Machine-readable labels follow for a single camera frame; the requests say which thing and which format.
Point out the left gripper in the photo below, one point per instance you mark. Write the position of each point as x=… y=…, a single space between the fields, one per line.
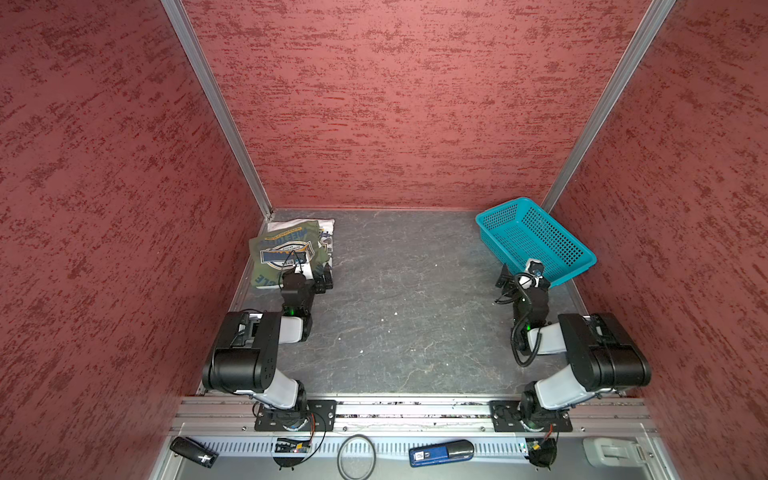
x=327 y=277

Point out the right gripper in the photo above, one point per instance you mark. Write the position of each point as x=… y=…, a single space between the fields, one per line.
x=503 y=277

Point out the green tank top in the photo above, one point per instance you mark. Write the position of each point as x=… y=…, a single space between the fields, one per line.
x=282 y=252

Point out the white tank top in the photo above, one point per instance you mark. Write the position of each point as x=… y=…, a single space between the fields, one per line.
x=312 y=228

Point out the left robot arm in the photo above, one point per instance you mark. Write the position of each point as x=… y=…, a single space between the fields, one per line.
x=243 y=360

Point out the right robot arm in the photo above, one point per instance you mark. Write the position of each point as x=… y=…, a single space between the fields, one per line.
x=601 y=356

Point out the teal plastic basket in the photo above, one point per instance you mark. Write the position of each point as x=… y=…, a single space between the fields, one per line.
x=519 y=230

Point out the blue black device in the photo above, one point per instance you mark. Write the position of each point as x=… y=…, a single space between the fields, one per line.
x=441 y=453

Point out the right circuit board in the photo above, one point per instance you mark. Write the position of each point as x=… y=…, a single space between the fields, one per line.
x=542 y=454

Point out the circuit board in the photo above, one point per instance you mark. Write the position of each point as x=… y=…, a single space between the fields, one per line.
x=542 y=454
x=289 y=453

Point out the left circuit board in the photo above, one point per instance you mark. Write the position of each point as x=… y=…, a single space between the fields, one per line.
x=289 y=453

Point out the grey white device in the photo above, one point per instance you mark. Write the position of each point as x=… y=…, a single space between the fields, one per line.
x=613 y=452

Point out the black box device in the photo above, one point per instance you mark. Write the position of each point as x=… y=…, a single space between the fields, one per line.
x=193 y=451

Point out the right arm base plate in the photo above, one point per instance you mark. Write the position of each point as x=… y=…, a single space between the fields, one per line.
x=509 y=416

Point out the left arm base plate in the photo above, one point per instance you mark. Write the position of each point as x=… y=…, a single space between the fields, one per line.
x=315 y=415

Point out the aluminium rail frame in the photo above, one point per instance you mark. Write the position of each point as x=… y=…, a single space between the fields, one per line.
x=394 y=424

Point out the right corner aluminium post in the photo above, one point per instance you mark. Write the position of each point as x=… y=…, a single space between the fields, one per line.
x=647 y=30

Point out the corner aluminium post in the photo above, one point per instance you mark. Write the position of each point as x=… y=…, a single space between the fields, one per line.
x=647 y=30
x=189 y=41

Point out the left corner aluminium post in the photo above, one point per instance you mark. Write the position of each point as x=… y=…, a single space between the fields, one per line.
x=189 y=41

